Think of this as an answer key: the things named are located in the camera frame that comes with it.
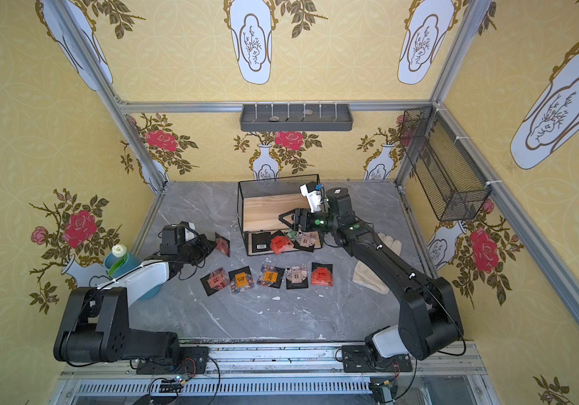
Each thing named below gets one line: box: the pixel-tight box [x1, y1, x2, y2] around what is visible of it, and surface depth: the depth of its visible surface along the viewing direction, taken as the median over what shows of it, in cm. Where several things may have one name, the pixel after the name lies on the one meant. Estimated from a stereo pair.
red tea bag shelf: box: [270, 235, 294, 255], surface depth 100 cm
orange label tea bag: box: [256, 264, 286, 289], surface depth 92 cm
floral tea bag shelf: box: [293, 230, 317, 253], surface depth 100 cm
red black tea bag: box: [310, 261, 334, 287], surface depth 92 cm
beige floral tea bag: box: [284, 264, 309, 290], surface depth 92 cm
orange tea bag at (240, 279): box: [227, 265, 255, 295], surface depth 92 cm
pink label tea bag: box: [200, 266, 231, 297], surface depth 92 cm
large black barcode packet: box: [248, 232, 273, 255], surface depth 100 cm
